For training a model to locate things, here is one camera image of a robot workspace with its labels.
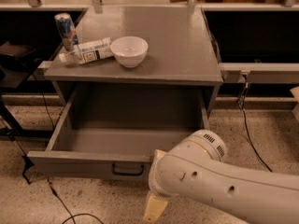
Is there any grey drawer cabinet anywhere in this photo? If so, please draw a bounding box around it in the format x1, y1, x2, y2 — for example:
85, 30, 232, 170
46, 6, 222, 131

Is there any black tripod stand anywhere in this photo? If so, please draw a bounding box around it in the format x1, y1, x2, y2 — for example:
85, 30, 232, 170
0, 117, 34, 185

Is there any black cable left floor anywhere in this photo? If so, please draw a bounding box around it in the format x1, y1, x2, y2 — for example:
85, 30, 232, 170
31, 73, 106, 224

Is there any grey top drawer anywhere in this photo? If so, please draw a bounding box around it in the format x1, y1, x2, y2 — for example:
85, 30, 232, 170
28, 84, 208, 181

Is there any blue silver drink can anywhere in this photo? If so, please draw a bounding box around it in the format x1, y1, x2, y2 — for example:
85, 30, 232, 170
54, 13, 78, 51

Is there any white carton bottle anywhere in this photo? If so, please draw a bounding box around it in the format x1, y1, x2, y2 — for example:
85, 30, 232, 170
59, 37, 114, 64

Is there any black cable floor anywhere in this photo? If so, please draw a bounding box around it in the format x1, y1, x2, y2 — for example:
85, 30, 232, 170
31, 73, 106, 224
238, 73, 274, 173

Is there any white ceramic bowl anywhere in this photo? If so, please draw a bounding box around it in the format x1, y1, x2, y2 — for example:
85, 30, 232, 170
110, 36, 149, 68

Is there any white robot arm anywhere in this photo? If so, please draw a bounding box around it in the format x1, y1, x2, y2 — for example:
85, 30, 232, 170
143, 130, 299, 224

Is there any black cable right floor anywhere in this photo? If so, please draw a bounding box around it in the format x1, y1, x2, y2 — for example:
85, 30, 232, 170
238, 73, 274, 173

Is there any black side table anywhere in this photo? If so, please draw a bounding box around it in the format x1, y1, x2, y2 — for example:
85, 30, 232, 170
0, 41, 43, 137

